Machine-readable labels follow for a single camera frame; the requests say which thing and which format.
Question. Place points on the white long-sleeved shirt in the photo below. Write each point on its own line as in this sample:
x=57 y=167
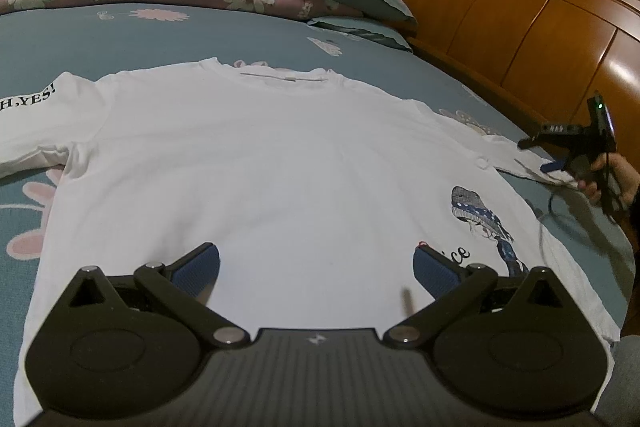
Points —
x=275 y=157

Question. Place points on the person's right hand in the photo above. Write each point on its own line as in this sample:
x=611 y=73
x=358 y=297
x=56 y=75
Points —
x=627 y=177

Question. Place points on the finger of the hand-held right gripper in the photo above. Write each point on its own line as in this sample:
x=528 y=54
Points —
x=554 y=167
x=531 y=143

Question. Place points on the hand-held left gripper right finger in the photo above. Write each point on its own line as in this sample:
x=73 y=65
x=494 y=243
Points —
x=435 y=272

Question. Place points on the person's grey trousers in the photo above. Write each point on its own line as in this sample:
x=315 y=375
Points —
x=620 y=382

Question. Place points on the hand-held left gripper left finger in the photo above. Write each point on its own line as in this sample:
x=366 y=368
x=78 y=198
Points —
x=197 y=269

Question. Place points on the wooden headboard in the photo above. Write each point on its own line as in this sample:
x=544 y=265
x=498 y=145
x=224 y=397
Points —
x=525 y=32

